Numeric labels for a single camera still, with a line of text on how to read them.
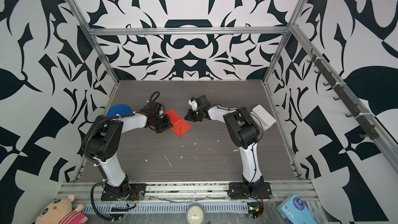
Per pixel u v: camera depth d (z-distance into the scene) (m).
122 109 1.04
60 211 0.64
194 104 0.94
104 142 0.49
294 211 0.65
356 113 0.50
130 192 0.73
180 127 0.96
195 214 0.66
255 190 0.65
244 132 0.55
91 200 0.69
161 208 0.65
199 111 0.86
